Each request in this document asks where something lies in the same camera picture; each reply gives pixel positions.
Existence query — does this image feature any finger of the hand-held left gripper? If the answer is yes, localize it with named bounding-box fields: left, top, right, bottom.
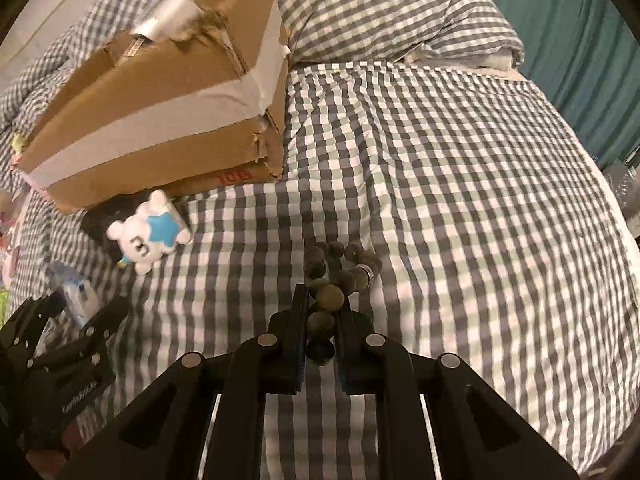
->
left=0, top=294, right=67, bottom=362
left=30, top=295, right=131, bottom=368

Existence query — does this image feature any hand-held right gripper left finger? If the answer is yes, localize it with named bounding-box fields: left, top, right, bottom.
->
left=52, top=284, right=308, bottom=480

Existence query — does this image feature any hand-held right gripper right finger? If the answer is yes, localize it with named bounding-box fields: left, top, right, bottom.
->
left=336, top=305, right=581, bottom=480

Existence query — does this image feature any blue white tissue packet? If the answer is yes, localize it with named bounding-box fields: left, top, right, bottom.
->
left=47, top=261, right=101, bottom=328

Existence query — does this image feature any dark bead bracelet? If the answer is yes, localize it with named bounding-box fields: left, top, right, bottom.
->
left=302, top=241, right=382, bottom=365

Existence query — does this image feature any taped cardboard box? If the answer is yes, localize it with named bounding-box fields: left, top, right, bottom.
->
left=17, top=0, right=292, bottom=215

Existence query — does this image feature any white toy with blue star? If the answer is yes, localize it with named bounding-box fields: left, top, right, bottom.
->
left=106, top=189, right=193, bottom=276

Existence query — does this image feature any black flat object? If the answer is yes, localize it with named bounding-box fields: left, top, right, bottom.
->
left=81, top=195, right=156, bottom=266

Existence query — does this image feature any pink baby bottle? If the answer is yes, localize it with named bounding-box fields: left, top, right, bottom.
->
left=9, top=130, right=31, bottom=171

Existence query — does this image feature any grey white checkered duvet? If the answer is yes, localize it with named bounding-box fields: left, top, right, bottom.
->
left=0, top=0, right=636, bottom=480

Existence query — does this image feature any clear plastic bottle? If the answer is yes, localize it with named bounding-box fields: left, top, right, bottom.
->
left=602, top=157, right=640, bottom=211

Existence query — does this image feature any grey white checkered pillow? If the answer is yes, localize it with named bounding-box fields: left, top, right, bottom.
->
left=272, top=0, right=525, bottom=67

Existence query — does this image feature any teal curtain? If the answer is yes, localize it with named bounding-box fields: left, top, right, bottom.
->
left=465, top=0, right=640, bottom=161

